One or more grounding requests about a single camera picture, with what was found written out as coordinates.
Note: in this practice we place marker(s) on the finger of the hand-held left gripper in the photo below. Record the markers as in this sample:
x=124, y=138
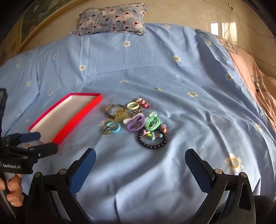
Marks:
x=45, y=149
x=32, y=136

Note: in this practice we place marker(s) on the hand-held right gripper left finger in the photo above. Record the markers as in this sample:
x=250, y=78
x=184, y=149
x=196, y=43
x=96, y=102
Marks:
x=86, y=168

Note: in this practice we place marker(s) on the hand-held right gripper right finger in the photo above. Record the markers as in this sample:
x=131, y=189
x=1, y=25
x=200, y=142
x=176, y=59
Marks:
x=198, y=170

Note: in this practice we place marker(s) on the red shallow box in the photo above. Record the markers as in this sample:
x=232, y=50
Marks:
x=64, y=116

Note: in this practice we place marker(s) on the gold hair clip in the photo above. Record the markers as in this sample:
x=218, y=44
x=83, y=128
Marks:
x=119, y=118

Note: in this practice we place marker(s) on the gold wrist watch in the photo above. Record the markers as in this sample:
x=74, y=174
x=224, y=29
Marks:
x=114, y=108

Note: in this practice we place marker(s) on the person's left hand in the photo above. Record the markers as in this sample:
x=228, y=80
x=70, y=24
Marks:
x=15, y=191

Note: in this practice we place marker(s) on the blue flowered bedsheet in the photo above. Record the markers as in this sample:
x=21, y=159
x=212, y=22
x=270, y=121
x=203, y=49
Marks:
x=151, y=75

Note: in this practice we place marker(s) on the pink printed blanket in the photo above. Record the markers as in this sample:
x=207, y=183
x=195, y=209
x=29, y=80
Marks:
x=254, y=75

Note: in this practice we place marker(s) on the blue patterned pillow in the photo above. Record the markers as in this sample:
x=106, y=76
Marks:
x=112, y=19

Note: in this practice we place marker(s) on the framed wall picture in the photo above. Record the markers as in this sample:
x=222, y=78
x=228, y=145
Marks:
x=41, y=19

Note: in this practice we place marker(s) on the wall socket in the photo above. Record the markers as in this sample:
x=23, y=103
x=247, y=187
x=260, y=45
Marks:
x=232, y=7

